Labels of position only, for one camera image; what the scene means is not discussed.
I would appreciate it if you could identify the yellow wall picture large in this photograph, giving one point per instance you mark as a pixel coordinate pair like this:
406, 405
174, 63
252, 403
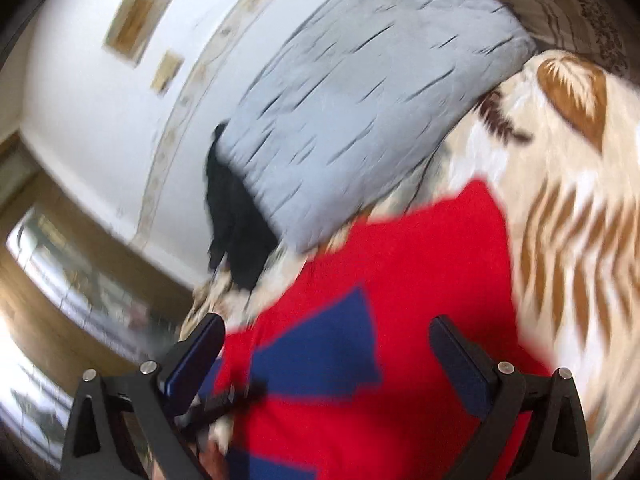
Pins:
133, 27

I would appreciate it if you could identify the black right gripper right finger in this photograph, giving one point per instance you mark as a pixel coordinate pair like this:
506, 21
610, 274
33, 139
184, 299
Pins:
555, 444

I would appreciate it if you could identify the leaf patterned fleece blanket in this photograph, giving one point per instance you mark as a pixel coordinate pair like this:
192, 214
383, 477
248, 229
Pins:
558, 143

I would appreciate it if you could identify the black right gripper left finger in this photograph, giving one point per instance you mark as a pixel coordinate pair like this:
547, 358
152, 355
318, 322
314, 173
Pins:
97, 442

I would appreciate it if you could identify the red and blue sweater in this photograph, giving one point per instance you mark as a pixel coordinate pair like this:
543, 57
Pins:
353, 389

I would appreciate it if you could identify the wooden glass door wardrobe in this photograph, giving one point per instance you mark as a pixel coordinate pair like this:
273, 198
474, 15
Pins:
72, 298

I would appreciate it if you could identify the grey quilted pillow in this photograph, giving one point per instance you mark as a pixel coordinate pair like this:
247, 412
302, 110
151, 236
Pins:
357, 97

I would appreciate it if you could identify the person's left hand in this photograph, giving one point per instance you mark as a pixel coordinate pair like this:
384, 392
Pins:
212, 453

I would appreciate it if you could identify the black clothing pile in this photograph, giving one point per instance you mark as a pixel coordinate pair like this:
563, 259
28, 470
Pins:
241, 235

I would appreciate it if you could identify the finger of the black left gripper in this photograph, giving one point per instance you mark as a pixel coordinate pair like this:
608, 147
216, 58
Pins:
201, 416

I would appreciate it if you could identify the yellow wall picture small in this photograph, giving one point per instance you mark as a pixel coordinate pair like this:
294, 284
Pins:
166, 71

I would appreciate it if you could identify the striped brown bedsheet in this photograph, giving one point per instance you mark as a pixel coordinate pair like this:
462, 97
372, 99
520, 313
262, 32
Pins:
602, 31

